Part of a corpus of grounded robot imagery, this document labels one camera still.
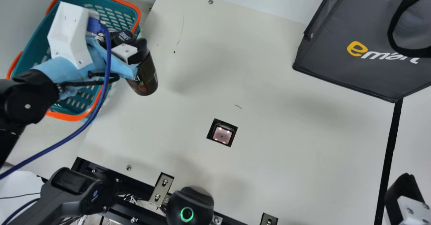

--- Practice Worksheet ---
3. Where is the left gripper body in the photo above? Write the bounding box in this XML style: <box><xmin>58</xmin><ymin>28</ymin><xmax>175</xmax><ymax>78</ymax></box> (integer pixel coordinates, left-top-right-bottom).
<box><xmin>33</xmin><ymin>37</ymin><xmax>139</xmax><ymax>99</ymax></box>

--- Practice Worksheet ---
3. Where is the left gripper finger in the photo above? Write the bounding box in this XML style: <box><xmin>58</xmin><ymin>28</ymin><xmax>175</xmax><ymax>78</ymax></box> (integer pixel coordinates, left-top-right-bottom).
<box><xmin>110</xmin><ymin>37</ymin><xmax>149</xmax><ymax>65</ymax></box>

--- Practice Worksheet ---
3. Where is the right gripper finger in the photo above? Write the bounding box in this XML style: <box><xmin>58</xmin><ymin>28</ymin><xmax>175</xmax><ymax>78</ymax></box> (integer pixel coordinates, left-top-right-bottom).
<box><xmin>384</xmin><ymin>173</ymin><xmax>431</xmax><ymax>225</ymax></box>

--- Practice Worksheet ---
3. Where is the dark coffee bottle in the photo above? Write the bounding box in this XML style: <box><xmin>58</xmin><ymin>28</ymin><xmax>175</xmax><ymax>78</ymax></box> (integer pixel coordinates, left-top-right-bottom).
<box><xmin>113</xmin><ymin>31</ymin><xmax>159</xmax><ymax>96</ymax></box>

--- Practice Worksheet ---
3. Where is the teal shopping basket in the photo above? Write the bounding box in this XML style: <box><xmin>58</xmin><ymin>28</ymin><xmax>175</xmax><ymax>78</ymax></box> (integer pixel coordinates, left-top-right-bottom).
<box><xmin>6</xmin><ymin>0</ymin><xmax>142</xmax><ymax>122</ymax></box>

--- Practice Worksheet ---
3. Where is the black strip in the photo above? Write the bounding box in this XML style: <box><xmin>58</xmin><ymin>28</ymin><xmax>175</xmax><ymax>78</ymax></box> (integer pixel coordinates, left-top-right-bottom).
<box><xmin>374</xmin><ymin>98</ymin><xmax>404</xmax><ymax>225</ymax></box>

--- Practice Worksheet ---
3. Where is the small square scanner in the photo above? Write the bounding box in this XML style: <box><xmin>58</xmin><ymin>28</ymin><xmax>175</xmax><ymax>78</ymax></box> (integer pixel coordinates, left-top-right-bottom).
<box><xmin>206</xmin><ymin>118</ymin><xmax>238</xmax><ymax>148</ymax></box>

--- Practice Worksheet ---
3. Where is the black device with green light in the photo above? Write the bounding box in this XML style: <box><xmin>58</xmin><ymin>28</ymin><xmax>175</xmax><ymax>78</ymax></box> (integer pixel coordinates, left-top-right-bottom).
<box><xmin>166</xmin><ymin>186</ymin><xmax>215</xmax><ymax>224</ymax></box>

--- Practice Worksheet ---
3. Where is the blue cable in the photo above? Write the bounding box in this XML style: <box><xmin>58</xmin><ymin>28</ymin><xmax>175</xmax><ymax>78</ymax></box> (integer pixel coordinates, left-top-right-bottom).
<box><xmin>0</xmin><ymin>197</ymin><xmax>41</xmax><ymax>225</ymax></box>
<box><xmin>0</xmin><ymin>17</ymin><xmax>112</xmax><ymax>181</ymax></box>

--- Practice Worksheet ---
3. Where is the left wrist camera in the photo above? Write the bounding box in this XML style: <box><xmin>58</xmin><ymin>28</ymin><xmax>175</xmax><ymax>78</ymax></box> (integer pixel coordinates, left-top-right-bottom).
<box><xmin>47</xmin><ymin>1</ymin><xmax>100</xmax><ymax>70</ymax></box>

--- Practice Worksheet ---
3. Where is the dark grey bag with straps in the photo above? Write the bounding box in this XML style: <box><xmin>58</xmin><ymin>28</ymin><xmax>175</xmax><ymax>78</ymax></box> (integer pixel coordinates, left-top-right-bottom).
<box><xmin>292</xmin><ymin>0</ymin><xmax>431</xmax><ymax>103</ymax></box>

